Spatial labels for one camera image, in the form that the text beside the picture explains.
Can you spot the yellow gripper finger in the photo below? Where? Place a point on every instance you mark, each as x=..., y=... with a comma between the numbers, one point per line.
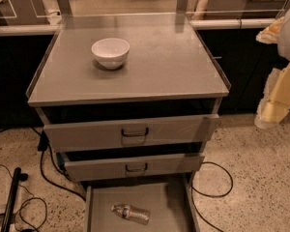
x=275, y=105
x=270, y=34

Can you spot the clear plastic water bottle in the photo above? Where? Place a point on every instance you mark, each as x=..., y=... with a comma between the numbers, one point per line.
x=131, y=213

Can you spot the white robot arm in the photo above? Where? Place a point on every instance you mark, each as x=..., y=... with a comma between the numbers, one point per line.
x=283, y=43

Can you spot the top grey drawer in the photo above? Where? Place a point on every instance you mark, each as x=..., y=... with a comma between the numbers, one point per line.
x=87, y=136

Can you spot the grey drawer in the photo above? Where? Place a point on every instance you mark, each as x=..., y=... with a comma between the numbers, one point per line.
x=167, y=198
x=87, y=136
x=103, y=169

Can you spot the middle grey drawer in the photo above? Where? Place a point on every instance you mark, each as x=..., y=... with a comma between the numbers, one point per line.
x=103, y=169

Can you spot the bottom grey drawer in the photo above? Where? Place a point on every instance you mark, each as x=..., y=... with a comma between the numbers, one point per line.
x=167, y=198

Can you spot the grey drawer cabinet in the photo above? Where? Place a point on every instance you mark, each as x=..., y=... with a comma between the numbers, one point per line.
x=168, y=73

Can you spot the white ceramic bowl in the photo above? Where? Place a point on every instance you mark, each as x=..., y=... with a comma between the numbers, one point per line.
x=111, y=53

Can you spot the black pole on floor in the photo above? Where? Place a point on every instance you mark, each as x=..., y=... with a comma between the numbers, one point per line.
x=8, y=215

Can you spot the white counter rail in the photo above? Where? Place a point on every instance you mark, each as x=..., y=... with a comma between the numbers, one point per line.
x=222, y=24

